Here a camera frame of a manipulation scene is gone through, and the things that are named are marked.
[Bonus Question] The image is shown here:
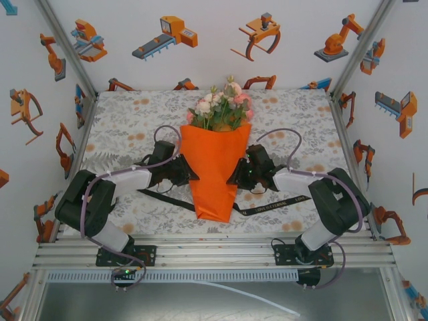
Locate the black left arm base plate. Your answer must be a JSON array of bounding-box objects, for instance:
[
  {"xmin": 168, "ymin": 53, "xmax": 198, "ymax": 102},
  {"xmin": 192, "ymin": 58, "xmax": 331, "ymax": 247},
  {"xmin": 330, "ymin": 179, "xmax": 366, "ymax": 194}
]
[{"xmin": 96, "ymin": 245, "xmax": 157, "ymax": 268}]

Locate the black controller box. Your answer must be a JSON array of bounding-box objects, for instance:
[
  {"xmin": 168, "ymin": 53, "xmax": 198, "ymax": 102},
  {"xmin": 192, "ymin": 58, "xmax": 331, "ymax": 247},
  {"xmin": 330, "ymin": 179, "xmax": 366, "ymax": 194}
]
[
  {"xmin": 111, "ymin": 266, "xmax": 138, "ymax": 285},
  {"xmin": 296, "ymin": 267, "xmax": 322, "ymax": 289}
]

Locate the cream fake flower stem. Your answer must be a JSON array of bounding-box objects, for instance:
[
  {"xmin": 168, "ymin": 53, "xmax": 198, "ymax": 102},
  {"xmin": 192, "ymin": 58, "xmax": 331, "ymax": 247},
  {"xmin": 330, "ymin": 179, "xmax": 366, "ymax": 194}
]
[{"xmin": 195, "ymin": 100, "xmax": 215, "ymax": 130}]

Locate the white plastic tube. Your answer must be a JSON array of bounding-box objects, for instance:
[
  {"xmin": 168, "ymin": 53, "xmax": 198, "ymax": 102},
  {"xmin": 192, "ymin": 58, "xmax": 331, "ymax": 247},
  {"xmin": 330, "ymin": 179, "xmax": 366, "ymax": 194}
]
[{"xmin": 195, "ymin": 280, "xmax": 302, "ymax": 317}]

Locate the aluminium rail frame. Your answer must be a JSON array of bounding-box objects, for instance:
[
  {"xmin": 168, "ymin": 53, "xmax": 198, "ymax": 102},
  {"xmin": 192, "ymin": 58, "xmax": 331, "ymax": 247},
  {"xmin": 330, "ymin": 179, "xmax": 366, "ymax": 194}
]
[{"xmin": 31, "ymin": 233, "xmax": 397, "ymax": 270}]

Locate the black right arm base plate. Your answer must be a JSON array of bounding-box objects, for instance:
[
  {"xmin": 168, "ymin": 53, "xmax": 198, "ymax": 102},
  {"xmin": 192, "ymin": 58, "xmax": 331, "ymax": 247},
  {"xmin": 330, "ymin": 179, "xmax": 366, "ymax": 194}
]
[{"xmin": 274, "ymin": 245, "xmax": 334, "ymax": 268}]

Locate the black printed ribbon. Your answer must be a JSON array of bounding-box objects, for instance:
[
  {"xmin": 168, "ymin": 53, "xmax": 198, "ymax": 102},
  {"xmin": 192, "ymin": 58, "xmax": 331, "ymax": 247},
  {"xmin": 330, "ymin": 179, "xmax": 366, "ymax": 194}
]
[{"xmin": 136, "ymin": 189, "xmax": 312, "ymax": 217}]

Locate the aluminium frame post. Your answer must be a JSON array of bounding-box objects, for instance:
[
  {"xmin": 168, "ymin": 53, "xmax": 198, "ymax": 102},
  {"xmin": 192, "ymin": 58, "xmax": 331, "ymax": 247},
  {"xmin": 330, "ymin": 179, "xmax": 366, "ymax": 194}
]
[
  {"xmin": 33, "ymin": 0, "xmax": 100, "ymax": 98},
  {"xmin": 329, "ymin": 0, "xmax": 397, "ymax": 98}
]

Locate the brushed metal panel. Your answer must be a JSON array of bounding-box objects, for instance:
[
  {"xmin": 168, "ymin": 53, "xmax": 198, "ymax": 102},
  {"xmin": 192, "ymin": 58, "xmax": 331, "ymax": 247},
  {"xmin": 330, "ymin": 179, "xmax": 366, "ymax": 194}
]
[{"xmin": 19, "ymin": 280, "xmax": 412, "ymax": 321}]

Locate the aluminium side rail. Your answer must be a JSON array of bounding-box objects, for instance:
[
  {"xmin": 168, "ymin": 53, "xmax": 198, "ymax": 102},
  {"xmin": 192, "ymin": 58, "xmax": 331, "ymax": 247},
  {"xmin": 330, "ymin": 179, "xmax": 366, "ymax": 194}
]
[
  {"xmin": 329, "ymin": 93, "xmax": 379, "ymax": 241},
  {"xmin": 49, "ymin": 95, "xmax": 100, "ymax": 243}
]

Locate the grey slotted cable duct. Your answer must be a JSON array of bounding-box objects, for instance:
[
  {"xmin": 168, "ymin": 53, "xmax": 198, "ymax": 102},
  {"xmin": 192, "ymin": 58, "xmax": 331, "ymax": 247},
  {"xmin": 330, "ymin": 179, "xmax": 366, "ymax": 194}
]
[{"xmin": 46, "ymin": 270, "xmax": 299, "ymax": 282}]

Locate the floral patterned table mat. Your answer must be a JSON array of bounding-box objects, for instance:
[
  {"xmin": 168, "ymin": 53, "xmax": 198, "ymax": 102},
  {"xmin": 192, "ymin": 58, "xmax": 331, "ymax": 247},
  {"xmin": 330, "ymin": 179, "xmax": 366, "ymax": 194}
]
[{"xmin": 63, "ymin": 88, "xmax": 368, "ymax": 235}]

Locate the orange wrapping paper sheet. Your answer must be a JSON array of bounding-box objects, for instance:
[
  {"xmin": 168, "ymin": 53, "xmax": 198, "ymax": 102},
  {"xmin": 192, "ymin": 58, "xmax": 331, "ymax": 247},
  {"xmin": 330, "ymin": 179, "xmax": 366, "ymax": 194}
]
[{"xmin": 179, "ymin": 122, "xmax": 252, "ymax": 224}]

